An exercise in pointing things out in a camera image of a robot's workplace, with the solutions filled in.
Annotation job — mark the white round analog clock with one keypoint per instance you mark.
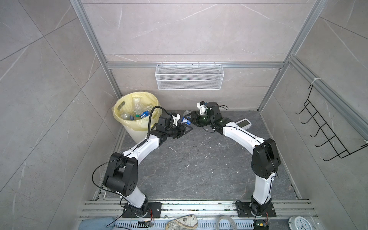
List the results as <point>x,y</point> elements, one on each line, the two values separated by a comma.
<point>299,223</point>

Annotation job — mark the white bin with yellow liner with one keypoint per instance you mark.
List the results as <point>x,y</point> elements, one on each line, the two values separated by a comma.
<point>136,127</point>

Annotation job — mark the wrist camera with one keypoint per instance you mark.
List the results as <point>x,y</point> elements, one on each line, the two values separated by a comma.
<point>202,108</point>
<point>176,118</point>

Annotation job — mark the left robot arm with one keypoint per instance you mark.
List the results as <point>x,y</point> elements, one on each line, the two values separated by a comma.
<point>121,176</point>

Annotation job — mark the white bottle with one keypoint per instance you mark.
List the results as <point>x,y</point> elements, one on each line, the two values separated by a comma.
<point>138,107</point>

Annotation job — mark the patterned cloth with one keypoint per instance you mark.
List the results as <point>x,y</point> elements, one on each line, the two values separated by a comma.
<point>188,222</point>

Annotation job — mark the white tape roll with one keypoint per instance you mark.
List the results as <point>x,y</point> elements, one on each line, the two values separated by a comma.
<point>225,222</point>

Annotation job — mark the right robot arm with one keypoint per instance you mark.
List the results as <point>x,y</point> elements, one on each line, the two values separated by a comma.
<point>265,156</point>

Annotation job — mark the blue grey cushion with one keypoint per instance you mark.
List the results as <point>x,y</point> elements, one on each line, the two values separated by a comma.
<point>96,224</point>

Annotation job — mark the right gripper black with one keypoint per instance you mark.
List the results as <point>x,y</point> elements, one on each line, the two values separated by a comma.
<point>195,115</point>

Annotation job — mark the white wire mesh basket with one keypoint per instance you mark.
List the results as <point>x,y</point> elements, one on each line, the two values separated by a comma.
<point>189,76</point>

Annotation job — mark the crushed clear bottle blue band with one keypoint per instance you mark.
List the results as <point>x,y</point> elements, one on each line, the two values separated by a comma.
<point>145,114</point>

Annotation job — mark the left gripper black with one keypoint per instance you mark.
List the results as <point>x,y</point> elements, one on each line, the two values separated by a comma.
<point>184,131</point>

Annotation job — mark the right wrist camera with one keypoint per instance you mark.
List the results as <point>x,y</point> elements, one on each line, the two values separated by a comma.
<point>202,108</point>

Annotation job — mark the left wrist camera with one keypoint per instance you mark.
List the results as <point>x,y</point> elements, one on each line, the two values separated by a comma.
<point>176,118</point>

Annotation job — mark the white digital clock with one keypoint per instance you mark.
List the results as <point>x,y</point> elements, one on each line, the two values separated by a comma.
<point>244,124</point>

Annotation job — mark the black wire hook rack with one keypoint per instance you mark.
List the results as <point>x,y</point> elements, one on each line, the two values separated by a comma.
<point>340,151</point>

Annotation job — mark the clear bottle blue label back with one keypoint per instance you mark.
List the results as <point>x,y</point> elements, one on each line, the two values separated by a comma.
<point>186,117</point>

